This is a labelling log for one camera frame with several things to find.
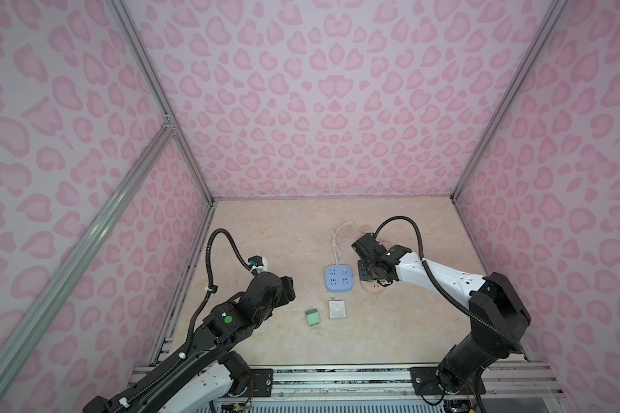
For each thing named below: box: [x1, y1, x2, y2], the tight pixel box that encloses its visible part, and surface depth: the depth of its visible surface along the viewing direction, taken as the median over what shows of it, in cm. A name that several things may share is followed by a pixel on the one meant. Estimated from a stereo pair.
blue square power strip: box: [325, 264, 354, 293], surface depth 93 cm
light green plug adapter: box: [304, 308, 321, 327], surface depth 86 cm
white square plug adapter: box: [328, 299, 347, 320], surface depth 86 cm
